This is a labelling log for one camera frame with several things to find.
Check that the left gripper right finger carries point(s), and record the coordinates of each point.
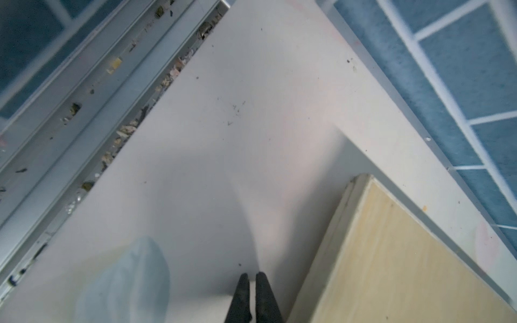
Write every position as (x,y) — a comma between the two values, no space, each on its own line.
(266,307)

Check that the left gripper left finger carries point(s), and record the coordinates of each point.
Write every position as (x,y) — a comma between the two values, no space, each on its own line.
(239,310)

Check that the plywood canvas board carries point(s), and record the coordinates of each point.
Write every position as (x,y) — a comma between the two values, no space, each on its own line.
(379,263)

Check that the aluminium left side rail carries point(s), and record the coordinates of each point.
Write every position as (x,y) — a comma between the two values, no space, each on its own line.
(68,115)

